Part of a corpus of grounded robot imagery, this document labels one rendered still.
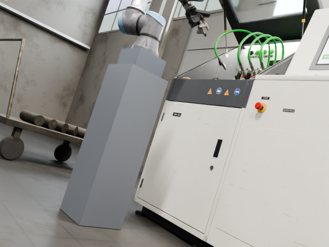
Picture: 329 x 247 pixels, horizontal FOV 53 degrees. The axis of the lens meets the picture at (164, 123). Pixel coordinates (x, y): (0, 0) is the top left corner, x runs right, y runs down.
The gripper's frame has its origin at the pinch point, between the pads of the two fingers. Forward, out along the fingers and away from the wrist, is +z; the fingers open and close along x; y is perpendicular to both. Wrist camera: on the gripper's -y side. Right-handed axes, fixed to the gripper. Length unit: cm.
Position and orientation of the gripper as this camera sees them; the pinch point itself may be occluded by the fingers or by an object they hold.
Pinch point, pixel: (207, 32)
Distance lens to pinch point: 236.6
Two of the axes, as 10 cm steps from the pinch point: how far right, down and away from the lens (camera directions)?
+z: 4.5, 8.7, -2.0
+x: 1.1, -2.8, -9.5
